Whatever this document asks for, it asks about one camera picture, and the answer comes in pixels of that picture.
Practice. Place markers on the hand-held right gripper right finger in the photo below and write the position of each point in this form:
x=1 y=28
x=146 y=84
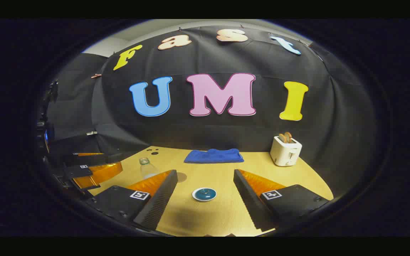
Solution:
x=249 y=201

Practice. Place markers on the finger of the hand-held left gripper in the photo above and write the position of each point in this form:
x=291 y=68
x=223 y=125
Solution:
x=84 y=160
x=78 y=171

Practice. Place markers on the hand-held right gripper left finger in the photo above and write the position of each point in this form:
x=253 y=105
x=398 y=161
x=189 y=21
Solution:
x=158 y=202

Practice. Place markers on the clear plastic water bottle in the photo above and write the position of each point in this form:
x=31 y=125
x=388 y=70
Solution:
x=147 y=170

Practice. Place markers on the round brown coaster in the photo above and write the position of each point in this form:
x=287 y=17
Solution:
x=182 y=177

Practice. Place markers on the white teacup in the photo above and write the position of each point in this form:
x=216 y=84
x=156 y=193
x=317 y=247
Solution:
x=193 y=195

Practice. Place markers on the silver clip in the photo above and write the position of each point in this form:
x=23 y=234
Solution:
x=92 y=133

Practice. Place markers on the blue folded towel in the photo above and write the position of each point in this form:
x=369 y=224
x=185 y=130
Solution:
x=214 y=155

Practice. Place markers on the white toaster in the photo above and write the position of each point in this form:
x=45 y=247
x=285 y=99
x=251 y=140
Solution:
x=285 y=153

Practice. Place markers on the toast bread slice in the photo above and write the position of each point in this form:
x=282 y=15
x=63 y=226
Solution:
x=289 y=136
x=282 y=138

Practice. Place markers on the black backdrop cloth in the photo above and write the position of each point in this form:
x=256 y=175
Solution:
x=226 y=131

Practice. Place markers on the copper clip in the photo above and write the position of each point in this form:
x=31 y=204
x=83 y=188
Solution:
x=96 y=75

